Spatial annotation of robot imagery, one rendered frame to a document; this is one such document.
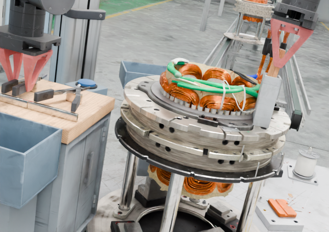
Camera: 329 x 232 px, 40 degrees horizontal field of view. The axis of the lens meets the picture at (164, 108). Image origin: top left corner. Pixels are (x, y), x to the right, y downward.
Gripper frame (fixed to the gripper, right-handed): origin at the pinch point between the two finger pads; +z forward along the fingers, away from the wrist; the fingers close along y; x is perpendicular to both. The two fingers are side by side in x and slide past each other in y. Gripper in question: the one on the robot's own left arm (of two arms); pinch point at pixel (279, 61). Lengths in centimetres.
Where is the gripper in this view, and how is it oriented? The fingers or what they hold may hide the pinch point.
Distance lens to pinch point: 77.3
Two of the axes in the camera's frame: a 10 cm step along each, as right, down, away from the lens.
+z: -2.6, 9.2, 2.9
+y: 2.9, -2.1, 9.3
